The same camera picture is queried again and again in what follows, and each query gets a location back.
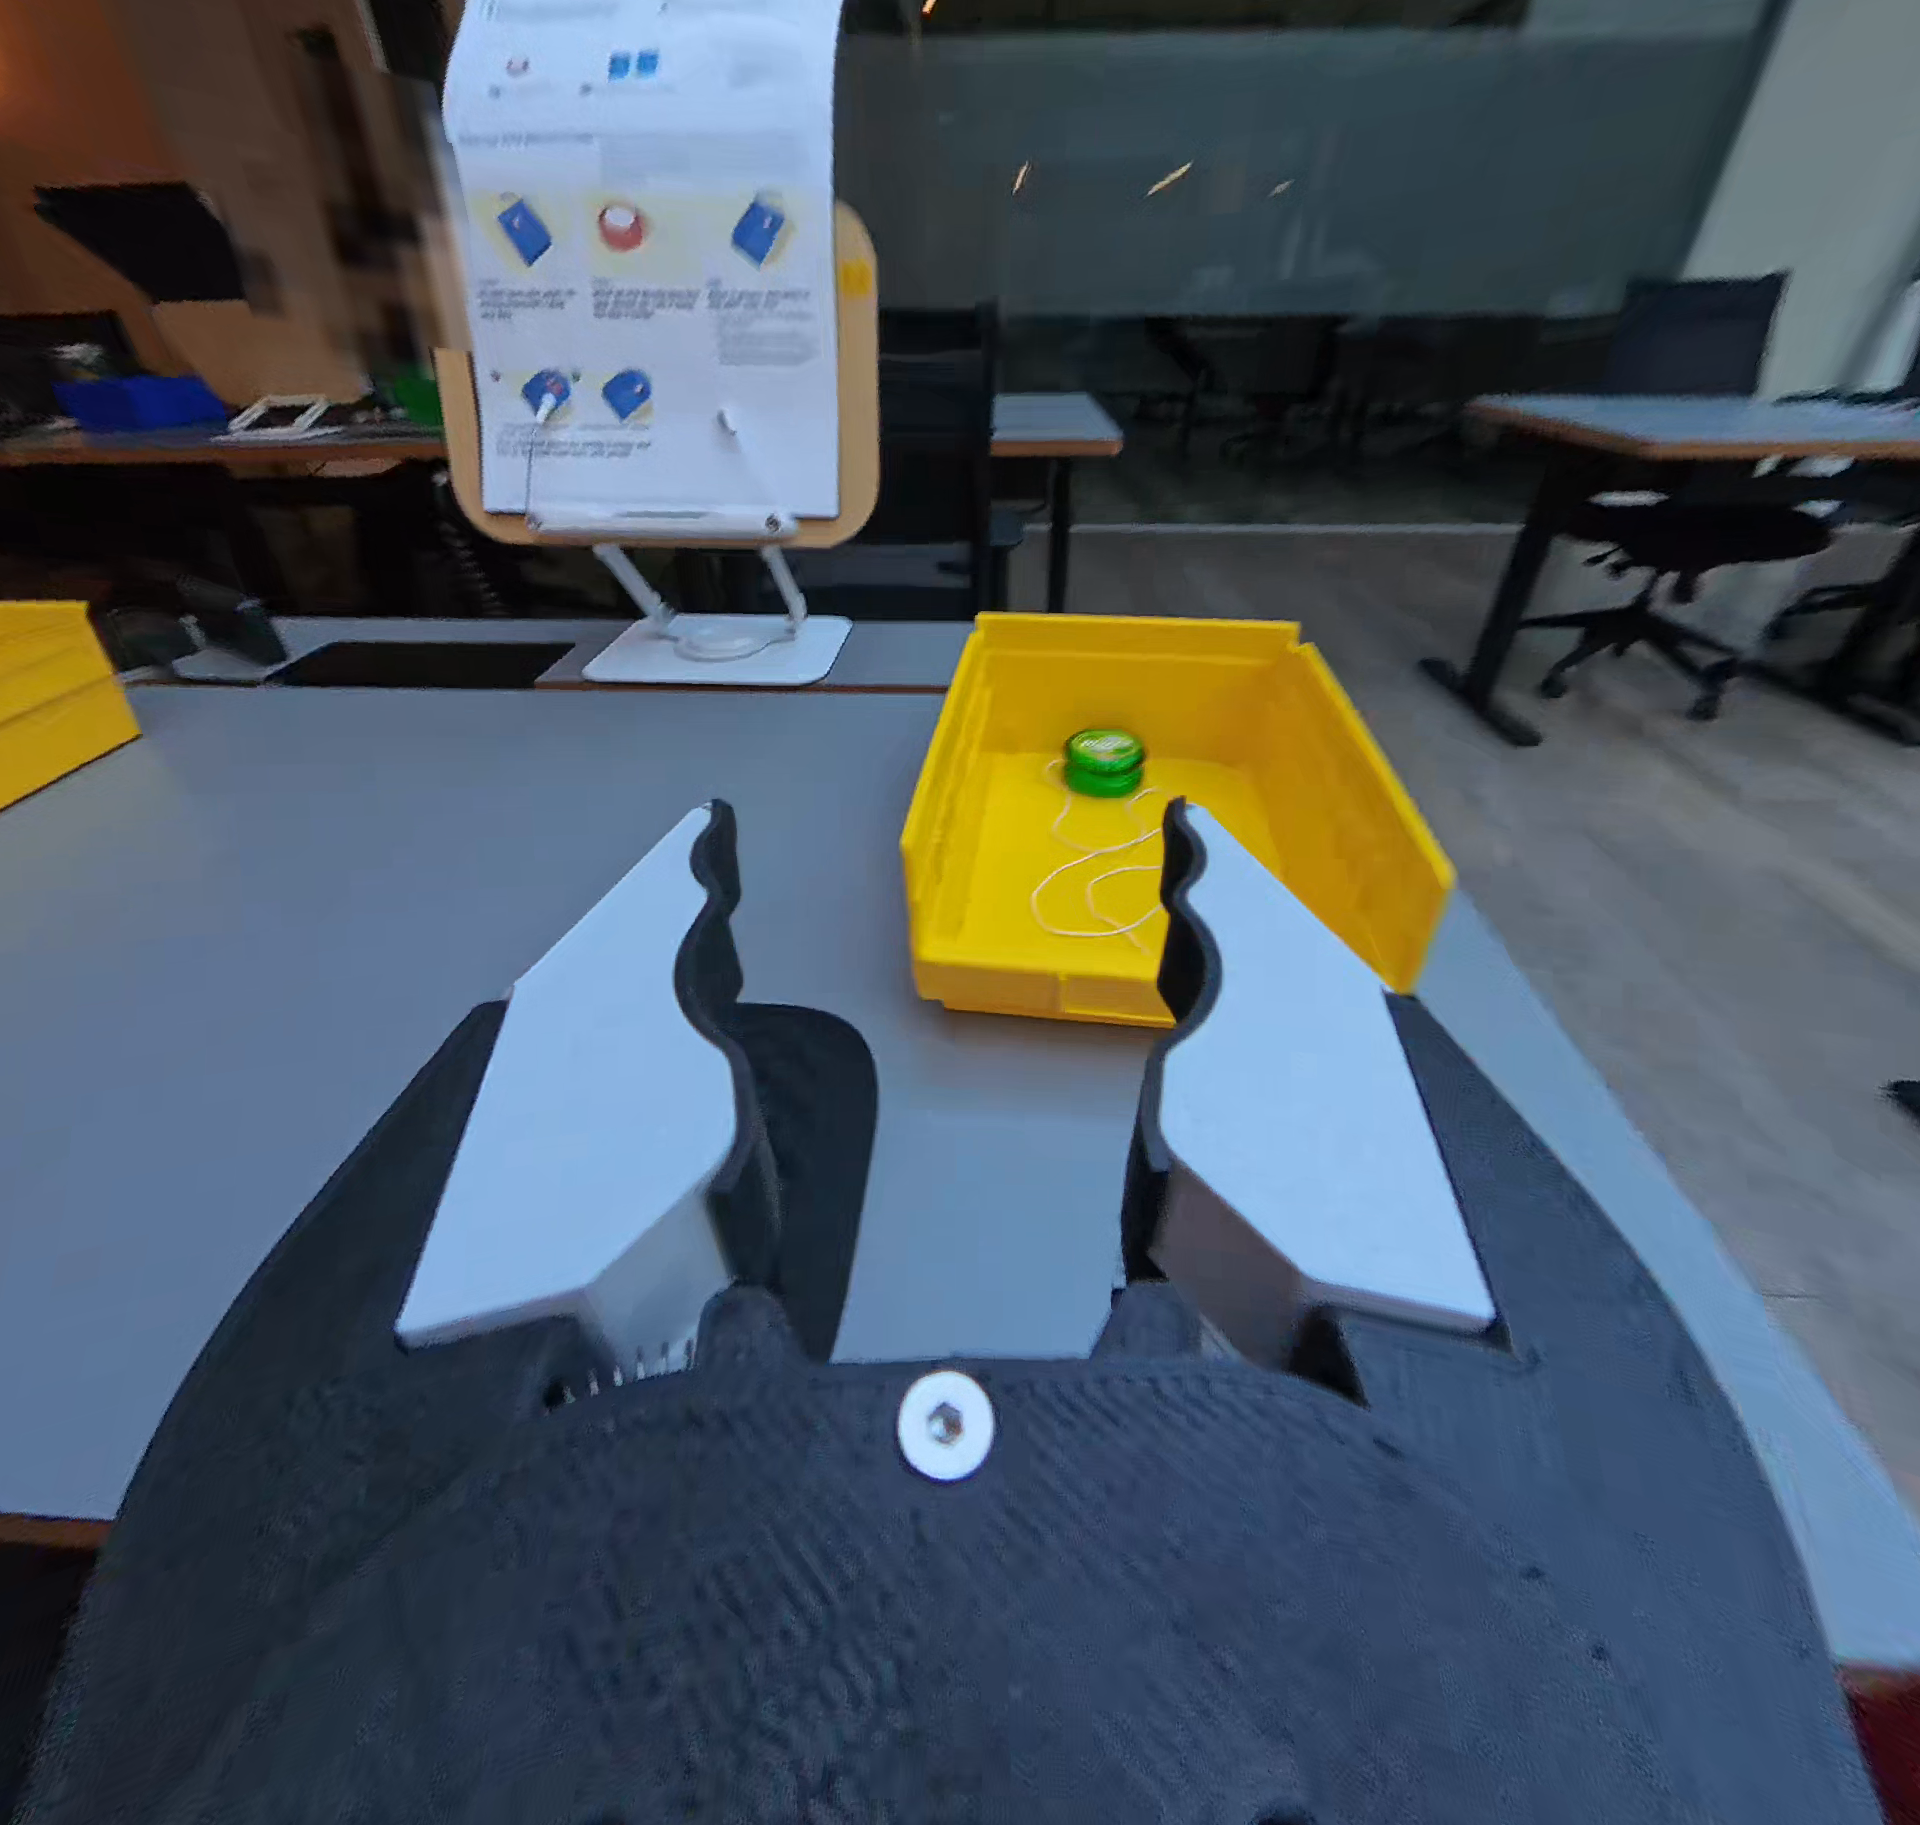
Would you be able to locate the printed instruction sheet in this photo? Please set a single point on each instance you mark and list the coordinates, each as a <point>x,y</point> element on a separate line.
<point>645,326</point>

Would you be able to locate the wooden display board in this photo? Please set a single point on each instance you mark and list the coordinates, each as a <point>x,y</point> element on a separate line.
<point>857,417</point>

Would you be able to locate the green plastic box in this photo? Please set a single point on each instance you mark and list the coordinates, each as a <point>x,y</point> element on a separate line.
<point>407,394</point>

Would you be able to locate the white tablet stand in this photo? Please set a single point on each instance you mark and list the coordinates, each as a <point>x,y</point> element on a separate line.
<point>721,648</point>

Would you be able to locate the yellow plastic bin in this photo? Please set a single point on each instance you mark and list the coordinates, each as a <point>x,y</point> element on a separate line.
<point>990,867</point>
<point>51,708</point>

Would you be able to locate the grey desk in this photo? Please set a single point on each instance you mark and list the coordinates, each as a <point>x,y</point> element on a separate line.
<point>1056,424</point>
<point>150,446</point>
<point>1680,427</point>

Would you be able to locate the green yoyo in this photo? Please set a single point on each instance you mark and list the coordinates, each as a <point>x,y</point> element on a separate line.
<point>1105,764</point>

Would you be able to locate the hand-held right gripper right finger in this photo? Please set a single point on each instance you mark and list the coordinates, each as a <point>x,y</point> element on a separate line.
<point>1306,1136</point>

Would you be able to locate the black office chair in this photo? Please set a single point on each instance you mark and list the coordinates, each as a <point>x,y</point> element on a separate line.
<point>1696,537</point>

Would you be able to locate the red plastic bin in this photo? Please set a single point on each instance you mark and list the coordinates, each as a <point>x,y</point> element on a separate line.
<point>1883,1751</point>

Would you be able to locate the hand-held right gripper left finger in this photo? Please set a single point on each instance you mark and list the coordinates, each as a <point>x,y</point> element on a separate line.
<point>585,1136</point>

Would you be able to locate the blue plastic bin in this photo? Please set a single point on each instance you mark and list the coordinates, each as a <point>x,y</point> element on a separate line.
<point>141,403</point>

